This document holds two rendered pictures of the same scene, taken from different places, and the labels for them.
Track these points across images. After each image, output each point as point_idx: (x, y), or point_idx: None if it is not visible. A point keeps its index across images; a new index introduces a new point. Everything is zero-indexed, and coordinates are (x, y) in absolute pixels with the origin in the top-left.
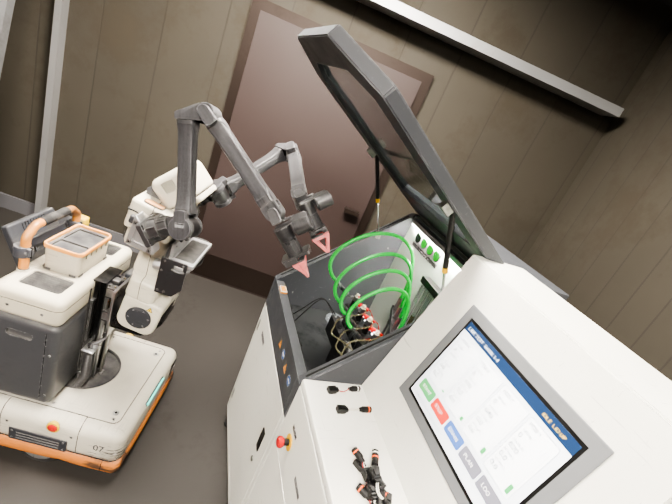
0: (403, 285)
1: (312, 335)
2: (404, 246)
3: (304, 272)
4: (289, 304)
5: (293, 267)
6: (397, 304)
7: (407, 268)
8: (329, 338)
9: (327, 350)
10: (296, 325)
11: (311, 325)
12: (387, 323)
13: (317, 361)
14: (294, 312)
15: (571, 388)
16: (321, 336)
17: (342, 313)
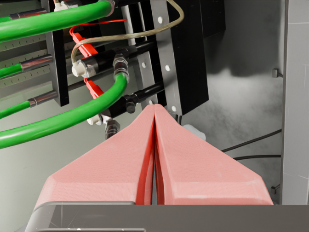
0: (39, 147)
1: (241, 104)
2: (3, 224)
3: (156, 120)
4: (284, 171)
5: (259, 176)
6: (43, 95)
7: (14, 174)
8: (203, 65)
9: (217, 60)
10: (272, 136)
11: (237, 134)
12: (88, 79)
13: (244, 20)
14: (268, 175)
15: None
16: (223, 101)
17: (108, 2)
